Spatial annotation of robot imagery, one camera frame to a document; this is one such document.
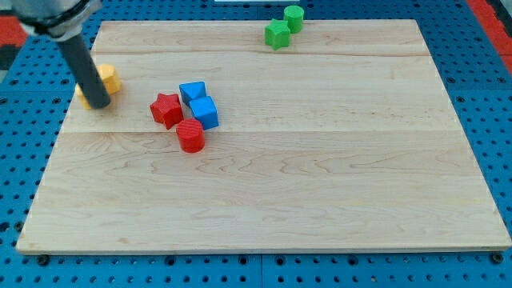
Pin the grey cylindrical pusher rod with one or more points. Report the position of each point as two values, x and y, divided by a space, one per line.
77 56

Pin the yellow hexagon block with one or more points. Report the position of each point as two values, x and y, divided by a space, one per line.
110 78

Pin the yellow block behind rod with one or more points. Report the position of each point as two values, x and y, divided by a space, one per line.
81 97

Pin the red star block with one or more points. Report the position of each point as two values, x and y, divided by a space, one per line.
167 110

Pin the blue triangular block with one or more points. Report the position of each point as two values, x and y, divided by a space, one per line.
192 90

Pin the blue cube block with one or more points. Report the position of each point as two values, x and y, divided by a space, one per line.
205 111

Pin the red cylinder block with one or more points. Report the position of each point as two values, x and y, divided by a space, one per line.
190 135

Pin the green star block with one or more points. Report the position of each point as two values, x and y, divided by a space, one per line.
277 34

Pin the green cylinder block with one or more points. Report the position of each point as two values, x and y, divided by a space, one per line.
294 16

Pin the light wooden board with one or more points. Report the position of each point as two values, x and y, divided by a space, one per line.
346 141

